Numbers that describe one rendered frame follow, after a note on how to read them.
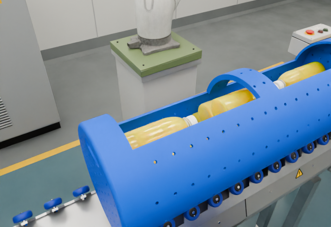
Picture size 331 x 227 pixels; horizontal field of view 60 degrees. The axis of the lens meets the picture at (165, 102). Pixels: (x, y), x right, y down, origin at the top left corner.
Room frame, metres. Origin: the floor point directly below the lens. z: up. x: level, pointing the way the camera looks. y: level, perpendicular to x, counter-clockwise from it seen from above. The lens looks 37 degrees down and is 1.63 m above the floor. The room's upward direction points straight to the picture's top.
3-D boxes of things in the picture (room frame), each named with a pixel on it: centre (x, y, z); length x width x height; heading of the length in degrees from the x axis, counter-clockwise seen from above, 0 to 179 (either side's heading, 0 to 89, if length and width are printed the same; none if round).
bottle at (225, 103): (0.63, -0.22, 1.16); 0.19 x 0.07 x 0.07; 120
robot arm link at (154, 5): (1.25, 0.05, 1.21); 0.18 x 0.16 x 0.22; 168
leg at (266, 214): (0.91, -0.57, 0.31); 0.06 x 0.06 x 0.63; 30
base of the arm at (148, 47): (1.23, 0.07, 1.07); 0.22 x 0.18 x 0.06; 116
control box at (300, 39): (1.24, -0.69, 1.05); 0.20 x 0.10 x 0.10; 120
